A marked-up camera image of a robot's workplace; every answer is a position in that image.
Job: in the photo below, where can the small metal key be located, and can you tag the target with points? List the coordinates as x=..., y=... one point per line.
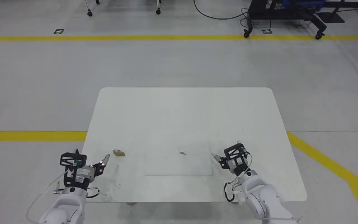
x=182, y=153

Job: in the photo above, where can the metal floor socket plate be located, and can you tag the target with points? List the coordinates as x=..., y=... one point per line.
x=267, y=31
x=58, y=31

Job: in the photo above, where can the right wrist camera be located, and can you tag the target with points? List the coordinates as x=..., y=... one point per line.
x=235, y=151

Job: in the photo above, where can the brass padlock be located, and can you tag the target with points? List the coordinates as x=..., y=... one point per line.
x=119, y=152

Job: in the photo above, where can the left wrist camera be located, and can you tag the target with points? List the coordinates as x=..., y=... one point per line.
x=73, y=160

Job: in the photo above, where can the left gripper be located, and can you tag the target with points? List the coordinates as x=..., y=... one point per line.
x=84, y=174

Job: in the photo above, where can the black wheeled cart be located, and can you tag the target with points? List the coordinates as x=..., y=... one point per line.
x=285, y=14

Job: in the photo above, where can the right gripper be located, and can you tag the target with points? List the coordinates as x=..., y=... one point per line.
x=237, y=163

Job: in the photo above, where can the grey wheeled stand leg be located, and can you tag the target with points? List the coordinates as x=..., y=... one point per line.
x=158, y=8
x=89, y=8

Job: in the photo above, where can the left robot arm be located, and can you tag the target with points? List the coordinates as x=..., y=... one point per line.
x=65, y=207

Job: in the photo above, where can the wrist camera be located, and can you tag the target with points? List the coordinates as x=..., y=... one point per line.
x=235, y=151
x=73, y=160

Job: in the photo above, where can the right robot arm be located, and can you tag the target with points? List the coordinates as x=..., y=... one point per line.
x=263, y=198

